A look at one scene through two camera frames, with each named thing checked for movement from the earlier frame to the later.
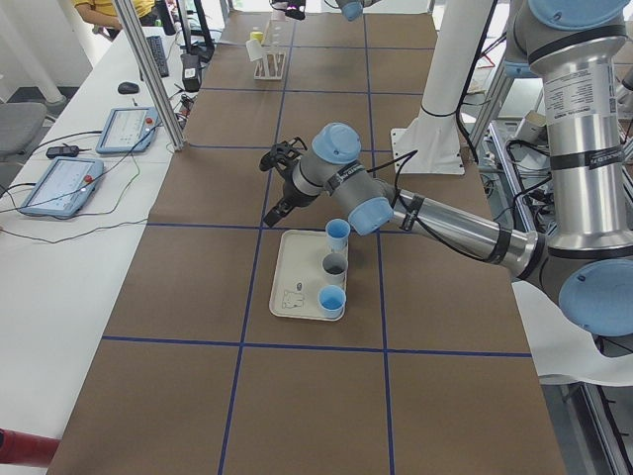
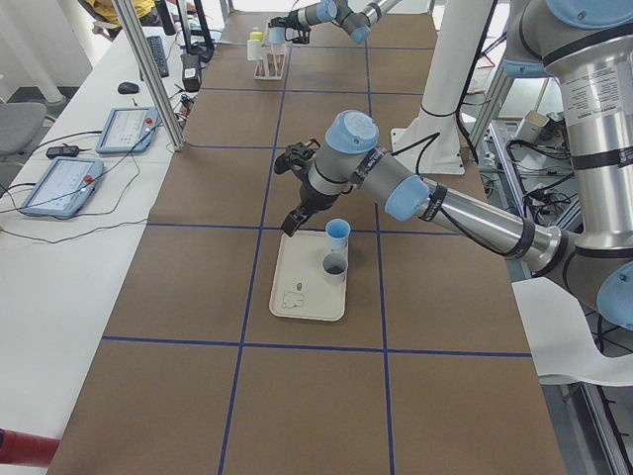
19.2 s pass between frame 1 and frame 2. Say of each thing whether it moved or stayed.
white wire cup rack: stayed
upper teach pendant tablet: stayed
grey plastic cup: stayed
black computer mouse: stayed
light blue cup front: moved
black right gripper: moved
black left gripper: moved
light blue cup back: stayed
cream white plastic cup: stayed
